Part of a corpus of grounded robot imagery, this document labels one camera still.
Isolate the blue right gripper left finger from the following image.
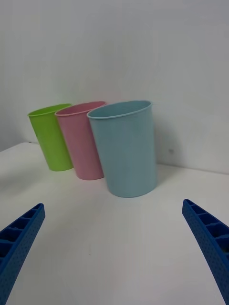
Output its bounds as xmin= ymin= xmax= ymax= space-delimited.
xmin=0 ymin=203 xmax=46 ymax=305

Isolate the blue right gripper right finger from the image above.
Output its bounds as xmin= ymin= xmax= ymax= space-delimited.
xmin=182 ymin=199 xmax=229 ymax=305

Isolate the green plastic bin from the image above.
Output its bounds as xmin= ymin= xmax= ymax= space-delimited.
xmin=27 ymin=102 xmax=74 ymax=172

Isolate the pale blue plastic bin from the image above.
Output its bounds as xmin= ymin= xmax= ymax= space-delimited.
xmin=86 ymin=100 xmax=158 ymax=199

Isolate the pink plastic bin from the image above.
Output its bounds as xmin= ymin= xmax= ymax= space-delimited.
xmin=54 ymin=101 xmax=107 ymax=181

